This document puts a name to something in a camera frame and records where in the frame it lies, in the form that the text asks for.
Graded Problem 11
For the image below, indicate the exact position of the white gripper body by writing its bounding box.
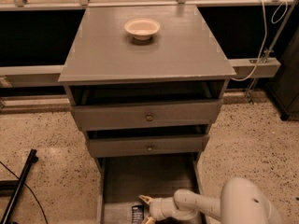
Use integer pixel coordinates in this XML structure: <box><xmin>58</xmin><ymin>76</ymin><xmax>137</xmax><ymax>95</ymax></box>
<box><xmin>149</xmin><ymin>198</ymin><xmax>175</xmax><ymax>221</ymax></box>

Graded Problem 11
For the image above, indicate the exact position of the dark blue rxbar wrapper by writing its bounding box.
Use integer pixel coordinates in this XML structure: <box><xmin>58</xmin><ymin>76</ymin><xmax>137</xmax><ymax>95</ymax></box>
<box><xmin>132</xmin><ymin>205</ymin><xmax>144</xmax><ymax>224</ymax></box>

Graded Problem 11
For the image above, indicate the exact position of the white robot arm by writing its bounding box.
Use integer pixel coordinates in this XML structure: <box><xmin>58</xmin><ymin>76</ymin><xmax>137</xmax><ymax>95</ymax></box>
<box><xmin>139</xmin><ymin>177</ymin><xmax>283</xmax><ymax>224</ymax></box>

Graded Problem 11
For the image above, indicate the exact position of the grey open bottom drawer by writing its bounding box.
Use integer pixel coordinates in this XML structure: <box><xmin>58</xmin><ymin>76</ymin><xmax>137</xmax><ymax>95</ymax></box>
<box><xmin>96</xmin><ymin>153</ymin><xmax>202</xmax><ymax>224</ymax></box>

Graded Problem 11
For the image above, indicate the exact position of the brass middle drawer knob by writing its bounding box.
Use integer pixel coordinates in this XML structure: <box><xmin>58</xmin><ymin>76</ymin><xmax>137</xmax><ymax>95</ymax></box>
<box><xmin>147</xmin><ymin>145</ymin><xmax>153</xmax><ymax>151</ymax></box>

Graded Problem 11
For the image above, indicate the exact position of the brass drawer knob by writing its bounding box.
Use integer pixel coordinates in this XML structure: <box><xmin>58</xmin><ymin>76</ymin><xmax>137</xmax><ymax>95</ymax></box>
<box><xmin>147</xmin><ymin>145</ymin><xmax>153</xmax><ymax>151</ymax></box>
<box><xmin>146</xmin><ymin>113</ymin><xmax>153</xmax><ymax>121</ymax></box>

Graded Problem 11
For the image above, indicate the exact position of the grey middle drawer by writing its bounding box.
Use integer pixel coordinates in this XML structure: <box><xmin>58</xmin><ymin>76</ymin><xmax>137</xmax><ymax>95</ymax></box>
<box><xmin>88</xmin><ymin>134</ymin><xmax>209</xmax><ymax>158</ymax></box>

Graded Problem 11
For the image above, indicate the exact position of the brass top drawer knob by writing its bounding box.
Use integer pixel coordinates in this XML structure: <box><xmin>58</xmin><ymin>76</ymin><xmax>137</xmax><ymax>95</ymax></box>
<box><xmin>146</xmin><ymin>113</ymin><xmax>153</xmax><ymax>121</ymax></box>

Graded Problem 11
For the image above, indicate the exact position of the grey top drawer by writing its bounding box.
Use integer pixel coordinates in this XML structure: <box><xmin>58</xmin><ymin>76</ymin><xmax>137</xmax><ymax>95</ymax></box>
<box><xmin>72</xmin><ymin>100</ymin><xmax>222</xmax><ymax>131</ymax></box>

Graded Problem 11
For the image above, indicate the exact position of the grey wooden drawer cabinet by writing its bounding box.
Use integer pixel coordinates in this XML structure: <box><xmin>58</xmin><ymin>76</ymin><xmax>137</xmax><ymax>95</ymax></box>
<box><xmin>58</xmin><ymin>4</ymin><xmax>236</xmax><ymax>174</ymax></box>

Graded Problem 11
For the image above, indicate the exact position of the black metal stand bar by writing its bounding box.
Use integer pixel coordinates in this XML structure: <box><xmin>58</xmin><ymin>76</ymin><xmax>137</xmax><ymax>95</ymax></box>
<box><xmin>0</xmin><ymin>149</ymin><xmax>38</xmax><ymax>224</ymax></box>

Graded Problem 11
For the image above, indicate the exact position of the white ceramic bowl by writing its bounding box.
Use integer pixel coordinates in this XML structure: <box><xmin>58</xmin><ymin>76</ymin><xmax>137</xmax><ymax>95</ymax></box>
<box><xmin>124</xmin><ymin>18</ymin><xmax>161</xmax><ymax>41</ymax></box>

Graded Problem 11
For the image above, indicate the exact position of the dark cabinet at right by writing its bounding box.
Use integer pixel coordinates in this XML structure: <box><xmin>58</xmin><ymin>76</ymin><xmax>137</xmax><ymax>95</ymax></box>
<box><xmin>267</xmin><ymin>27</ymin><xmax>299</xmax><ymax>120</ymax></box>

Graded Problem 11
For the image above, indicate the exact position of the diagonal metal support rod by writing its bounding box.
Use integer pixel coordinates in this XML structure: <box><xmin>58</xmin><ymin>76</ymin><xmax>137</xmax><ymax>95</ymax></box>
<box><xmin>241</xmin><ymin>0</ymin><xmax>299</xmax><ymax>104</ymax></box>

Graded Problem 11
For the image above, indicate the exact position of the thin black floor cable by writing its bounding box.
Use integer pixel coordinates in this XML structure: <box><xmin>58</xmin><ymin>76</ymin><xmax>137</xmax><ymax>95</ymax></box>
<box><xmin>0</xmin><ymin>161</ymin><xmax>50</xmax><ymax>224</ymax></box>

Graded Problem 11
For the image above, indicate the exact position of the grey metal railing frame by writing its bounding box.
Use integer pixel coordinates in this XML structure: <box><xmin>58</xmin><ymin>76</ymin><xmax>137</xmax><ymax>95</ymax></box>
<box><xmin>1</xmin><ymin>0</ymin><xmax>298</xmax><ymax>86</ymax></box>

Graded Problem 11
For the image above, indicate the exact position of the white hanging cable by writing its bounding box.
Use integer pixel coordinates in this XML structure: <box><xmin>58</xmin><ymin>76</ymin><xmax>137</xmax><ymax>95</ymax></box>
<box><xmin>231</xmin><ymin>0</ymin><xmax>292</xmax><ymax>82</ymax></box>

